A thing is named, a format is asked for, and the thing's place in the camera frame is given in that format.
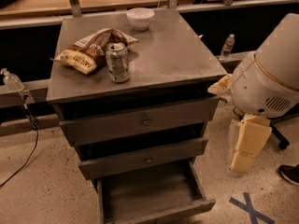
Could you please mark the clear plastic water bottle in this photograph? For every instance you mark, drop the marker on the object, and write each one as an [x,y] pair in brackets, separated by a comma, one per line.
[227,47]

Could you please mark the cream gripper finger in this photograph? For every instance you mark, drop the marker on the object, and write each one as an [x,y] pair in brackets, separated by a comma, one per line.
[221,87]
[254,132]

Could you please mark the clear sanitizer pump bottle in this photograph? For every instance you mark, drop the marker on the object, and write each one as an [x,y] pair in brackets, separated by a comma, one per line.
[12,81]

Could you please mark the black shoe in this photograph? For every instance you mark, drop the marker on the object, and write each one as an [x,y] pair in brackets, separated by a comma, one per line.
[290,173]

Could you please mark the grey wooden drawer cabinet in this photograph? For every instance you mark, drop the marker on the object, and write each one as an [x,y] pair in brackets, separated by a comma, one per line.
[169,63]

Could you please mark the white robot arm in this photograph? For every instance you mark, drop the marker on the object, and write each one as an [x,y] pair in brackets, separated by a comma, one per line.
[279,55]

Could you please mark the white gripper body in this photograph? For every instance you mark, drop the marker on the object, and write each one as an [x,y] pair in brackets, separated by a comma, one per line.
[259,85]

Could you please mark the grey top drawer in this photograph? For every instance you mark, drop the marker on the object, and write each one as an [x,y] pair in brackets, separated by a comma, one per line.
[155,118]

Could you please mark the grey middle drawer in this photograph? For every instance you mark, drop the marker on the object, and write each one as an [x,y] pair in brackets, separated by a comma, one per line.
[142,158]

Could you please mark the white ceramic bowl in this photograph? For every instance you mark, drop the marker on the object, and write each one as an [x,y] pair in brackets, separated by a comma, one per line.
[140,17]

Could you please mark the brown chips bag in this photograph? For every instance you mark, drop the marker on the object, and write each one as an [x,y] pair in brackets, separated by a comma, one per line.
[89,53]

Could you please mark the black stand base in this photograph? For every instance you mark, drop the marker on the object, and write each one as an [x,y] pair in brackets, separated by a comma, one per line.
[282,141]

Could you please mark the grey open bottom drawer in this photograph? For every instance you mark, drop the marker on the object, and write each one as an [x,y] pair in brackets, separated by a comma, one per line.
[155,195]

